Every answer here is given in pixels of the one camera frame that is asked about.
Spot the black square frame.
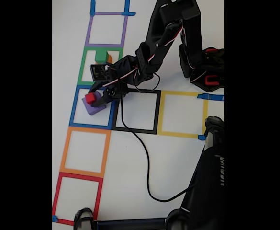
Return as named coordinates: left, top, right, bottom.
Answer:
left=111, top=88, right=161, bottom=135

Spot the red square frame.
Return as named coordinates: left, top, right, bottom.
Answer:
left=52, top=172, right=104, bottom=226

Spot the green square frame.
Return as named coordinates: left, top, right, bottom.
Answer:
left=77, top=47, right=123, bottom=87

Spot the black camera cable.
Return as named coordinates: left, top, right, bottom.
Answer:
left=120, top=81, right=197, bottom=203

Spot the green cube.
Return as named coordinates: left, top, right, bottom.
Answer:
left=95, top=50, right=108, bottom=63

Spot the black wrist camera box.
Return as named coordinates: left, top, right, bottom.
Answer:
left=90, top=62, right=116, bottom=82

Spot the small red cube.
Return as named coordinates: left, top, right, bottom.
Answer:
left=85, top=92, right=96, bottom=104

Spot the large purple cube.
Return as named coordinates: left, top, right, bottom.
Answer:
left=82, top=92, right=106, bottom=116

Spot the purple square frame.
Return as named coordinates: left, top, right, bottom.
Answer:
left=84, top=11, right=128, bottom=48

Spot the red table clamp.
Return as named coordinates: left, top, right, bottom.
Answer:
left=204, top=75, right=220, bottom=86

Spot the yellow square frame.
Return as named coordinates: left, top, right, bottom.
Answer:
left=157, top=90, right=209, bottom=139

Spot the blue square frame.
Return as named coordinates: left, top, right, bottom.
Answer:
left=69, top=85, right=118, bottom=130

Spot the black camera tripod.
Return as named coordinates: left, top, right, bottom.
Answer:
left=73, top=116, right=225, bottom=230

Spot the orange square frame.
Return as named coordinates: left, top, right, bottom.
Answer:
left=59, top=126, right=112, bottom=178

